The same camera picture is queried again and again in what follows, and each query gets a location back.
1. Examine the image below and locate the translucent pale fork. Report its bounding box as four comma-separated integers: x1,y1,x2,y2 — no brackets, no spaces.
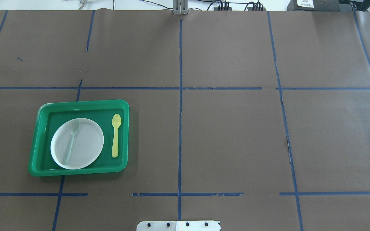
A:
63,118,80,165

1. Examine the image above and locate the yellow plastic spoon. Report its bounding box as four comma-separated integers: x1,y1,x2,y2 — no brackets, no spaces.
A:
111,114,122,158

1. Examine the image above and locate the black computer box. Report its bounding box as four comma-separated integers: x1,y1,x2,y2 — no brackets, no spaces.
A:
286,0,353,12

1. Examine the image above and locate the aluminium frame post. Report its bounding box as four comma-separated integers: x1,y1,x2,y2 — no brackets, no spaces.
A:
173,0,189,15

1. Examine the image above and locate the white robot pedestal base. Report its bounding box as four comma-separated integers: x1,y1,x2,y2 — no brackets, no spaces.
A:
136,220,221,231

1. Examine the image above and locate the green plastic tray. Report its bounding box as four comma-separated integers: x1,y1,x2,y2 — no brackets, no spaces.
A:
28,99,129,176

